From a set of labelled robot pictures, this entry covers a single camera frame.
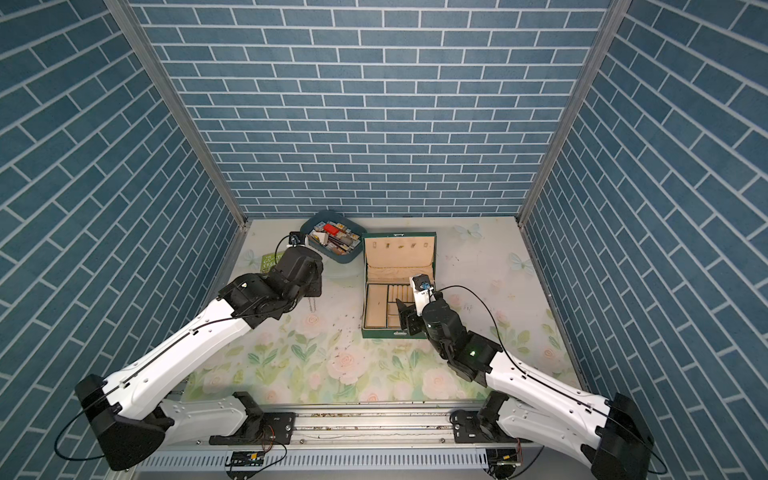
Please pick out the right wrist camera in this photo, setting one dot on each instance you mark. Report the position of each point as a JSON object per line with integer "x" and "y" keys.
{"x": 422, "y": 288}

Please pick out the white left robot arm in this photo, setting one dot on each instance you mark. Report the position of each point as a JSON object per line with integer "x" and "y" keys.
{"x": 129, "y": 411}

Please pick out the green illustrated book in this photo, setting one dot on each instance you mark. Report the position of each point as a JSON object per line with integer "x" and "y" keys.
{"x": 269, "y": 260}

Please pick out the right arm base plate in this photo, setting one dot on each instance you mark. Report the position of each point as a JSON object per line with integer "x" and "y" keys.
{"x": 481, "y": 426}

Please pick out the teal storage bin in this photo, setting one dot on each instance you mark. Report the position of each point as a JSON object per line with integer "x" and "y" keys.
{"x": 343, "y": 247}

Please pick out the aluminium left corner post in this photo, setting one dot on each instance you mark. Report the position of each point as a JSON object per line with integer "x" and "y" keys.
{"x": 141, "y": 45}

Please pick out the small green circuit board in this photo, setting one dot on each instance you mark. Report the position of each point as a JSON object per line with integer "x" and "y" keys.
{"x": 245, "y": 459}

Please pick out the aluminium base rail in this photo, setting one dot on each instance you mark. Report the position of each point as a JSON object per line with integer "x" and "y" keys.
{"x": 387, "y": 438}

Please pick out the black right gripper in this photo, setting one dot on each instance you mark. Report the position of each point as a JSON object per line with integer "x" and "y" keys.
{"x": 408, "y": 317}

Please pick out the red box in bin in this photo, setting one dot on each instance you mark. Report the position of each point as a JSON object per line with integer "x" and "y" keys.
{"x": 331, "y": 229}

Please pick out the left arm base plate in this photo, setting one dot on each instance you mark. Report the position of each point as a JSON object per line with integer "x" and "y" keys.
{"x": 258, "y": 426}

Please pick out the floral table mat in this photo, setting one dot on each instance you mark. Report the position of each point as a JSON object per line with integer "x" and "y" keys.
{"x": 347, "y": 345}

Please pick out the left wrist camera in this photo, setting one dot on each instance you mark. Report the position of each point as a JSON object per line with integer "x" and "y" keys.
{"x": 296, "y": 238}

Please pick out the green jewelry box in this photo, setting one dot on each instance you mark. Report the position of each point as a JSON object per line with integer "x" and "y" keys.
{"x": 391, "y": 259}

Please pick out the aluminium corner post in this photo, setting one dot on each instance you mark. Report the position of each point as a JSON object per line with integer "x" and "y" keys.
{"x": 141, "y": 45}
{"x": 594, "y": 59}

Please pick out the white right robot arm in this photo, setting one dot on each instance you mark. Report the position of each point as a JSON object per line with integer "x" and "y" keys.
{"x": 610, "y": 436}

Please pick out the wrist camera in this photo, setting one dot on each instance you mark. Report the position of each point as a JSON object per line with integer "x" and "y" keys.
{"x": 422, "y": 288}
{"x": 296, "y": 238}

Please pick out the aluminium right corner post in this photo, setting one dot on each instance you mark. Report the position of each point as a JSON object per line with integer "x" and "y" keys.
{"x": 594, "y": 59}

